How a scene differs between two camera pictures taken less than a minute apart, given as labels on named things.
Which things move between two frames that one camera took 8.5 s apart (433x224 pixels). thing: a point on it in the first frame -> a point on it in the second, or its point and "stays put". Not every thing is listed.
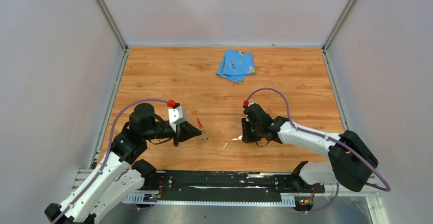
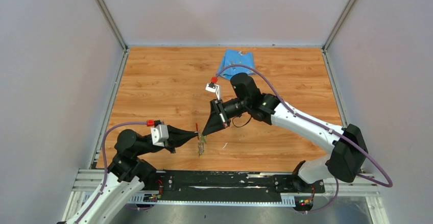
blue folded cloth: x=235 y=65 stays put
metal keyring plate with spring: x=205 y=138 -> x=200 y=145
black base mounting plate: x=217 y=186 stays put
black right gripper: x=246 y=137 -> x=215 y=122
